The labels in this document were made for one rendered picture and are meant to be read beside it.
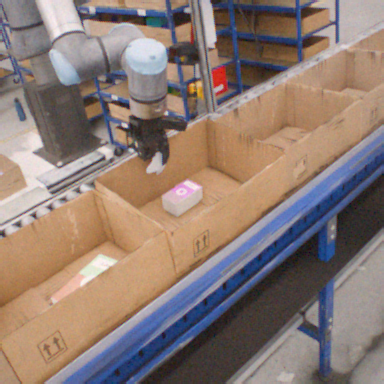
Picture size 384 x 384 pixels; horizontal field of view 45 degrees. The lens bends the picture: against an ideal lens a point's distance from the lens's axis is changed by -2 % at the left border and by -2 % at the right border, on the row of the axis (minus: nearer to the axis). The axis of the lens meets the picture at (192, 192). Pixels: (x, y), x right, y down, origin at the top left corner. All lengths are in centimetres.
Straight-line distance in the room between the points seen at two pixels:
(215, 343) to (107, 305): 43
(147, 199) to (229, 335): 44
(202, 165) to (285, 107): 41
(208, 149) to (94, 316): 66
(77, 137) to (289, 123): 91
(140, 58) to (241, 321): 75
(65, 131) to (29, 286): 97
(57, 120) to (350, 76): 119
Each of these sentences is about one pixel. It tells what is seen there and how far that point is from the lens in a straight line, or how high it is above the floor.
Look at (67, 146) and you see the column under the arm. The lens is 209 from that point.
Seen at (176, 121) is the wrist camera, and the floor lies 114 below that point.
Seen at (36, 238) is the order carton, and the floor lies 101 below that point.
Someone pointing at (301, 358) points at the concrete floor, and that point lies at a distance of 205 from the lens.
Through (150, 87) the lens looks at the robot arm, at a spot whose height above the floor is 128.
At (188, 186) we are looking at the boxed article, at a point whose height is 96.
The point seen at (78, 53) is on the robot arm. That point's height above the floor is 137.
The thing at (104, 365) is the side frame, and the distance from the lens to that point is 97.
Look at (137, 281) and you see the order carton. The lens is 101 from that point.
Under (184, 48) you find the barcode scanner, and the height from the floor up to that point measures 107.
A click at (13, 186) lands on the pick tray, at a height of 78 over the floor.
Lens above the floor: 164
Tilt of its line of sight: 33 degrees down
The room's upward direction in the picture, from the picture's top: 10 degrees counter-clockwise
